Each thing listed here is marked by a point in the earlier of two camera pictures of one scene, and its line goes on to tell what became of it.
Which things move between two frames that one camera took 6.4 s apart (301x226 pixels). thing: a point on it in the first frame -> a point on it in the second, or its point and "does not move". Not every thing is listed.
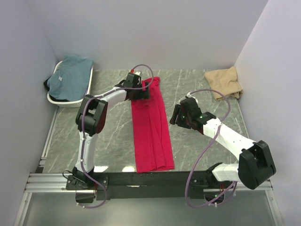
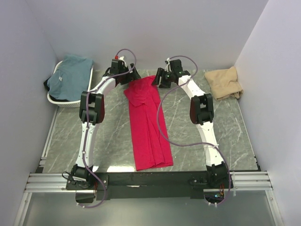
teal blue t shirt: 71,80 does not move
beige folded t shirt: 225,81 does not move
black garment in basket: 45,84 does not move
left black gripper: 144,90 -> 128,76
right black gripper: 178,115 -> 162,77
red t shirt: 153,146 does not move
